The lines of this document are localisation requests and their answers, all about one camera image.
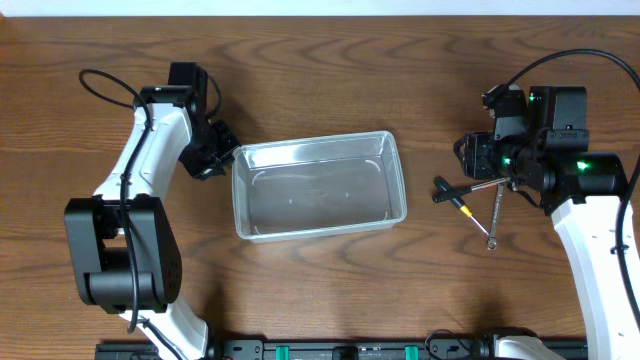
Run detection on black yellow screwdriver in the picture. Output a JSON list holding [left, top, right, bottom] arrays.
[[433, 176, 489, 235]]

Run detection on small black-handled hammer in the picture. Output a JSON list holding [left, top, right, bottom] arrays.
[[432, 176, 509, 203]]

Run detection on silver combination wrench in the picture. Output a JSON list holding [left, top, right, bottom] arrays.
[[487, 184, 505, 250]]

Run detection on clear plastic storage box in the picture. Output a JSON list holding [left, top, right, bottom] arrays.
[[232, 131, 408, 243]]

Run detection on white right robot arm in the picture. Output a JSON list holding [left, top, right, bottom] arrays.
[[454, 85, 639, 359]]

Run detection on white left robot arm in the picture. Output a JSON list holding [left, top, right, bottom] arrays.
[[64, 62, 240, 359]]

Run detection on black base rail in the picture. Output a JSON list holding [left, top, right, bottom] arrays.
[[94, 338, 596, 360]]

